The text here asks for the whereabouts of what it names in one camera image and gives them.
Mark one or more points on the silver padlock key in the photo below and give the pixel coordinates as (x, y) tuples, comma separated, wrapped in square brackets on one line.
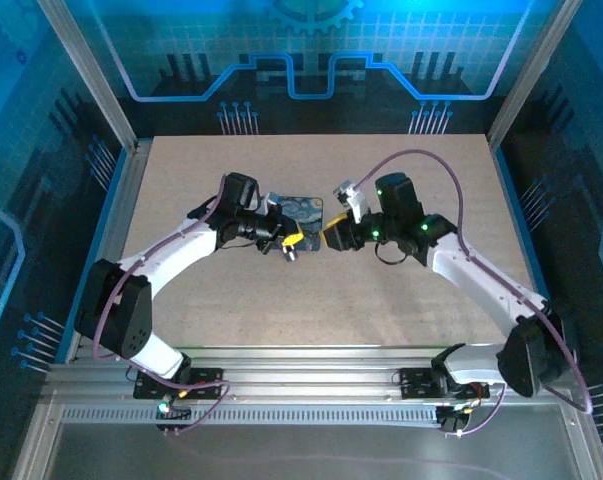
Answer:
[(293, 258)]

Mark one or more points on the starry night tin box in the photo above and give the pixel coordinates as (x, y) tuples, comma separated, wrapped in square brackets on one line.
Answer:
[(311, 217)]

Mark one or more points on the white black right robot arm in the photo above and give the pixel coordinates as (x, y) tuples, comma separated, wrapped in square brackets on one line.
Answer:
[(481, 280)]

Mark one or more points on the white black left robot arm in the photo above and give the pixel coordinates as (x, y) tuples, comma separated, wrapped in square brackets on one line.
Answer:
[(171, 250)]

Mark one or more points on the aluminium mounting beam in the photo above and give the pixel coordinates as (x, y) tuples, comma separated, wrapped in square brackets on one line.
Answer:
[(306, 372)]

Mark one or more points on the grey metal floor panel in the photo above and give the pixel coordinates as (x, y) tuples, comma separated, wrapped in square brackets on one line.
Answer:
[(301, 450)]

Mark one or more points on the aluminium table side rail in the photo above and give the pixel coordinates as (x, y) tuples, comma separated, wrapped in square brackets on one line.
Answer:
[(128, 185)]

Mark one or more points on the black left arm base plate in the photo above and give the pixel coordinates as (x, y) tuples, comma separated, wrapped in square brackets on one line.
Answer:
[(208, 385)]

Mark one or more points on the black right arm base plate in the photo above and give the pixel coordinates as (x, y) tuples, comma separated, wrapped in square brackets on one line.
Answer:
[(416, 385)]

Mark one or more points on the aluminium frame post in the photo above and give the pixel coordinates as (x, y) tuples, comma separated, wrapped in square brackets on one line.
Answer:
[(91, 75), (526, 75)]

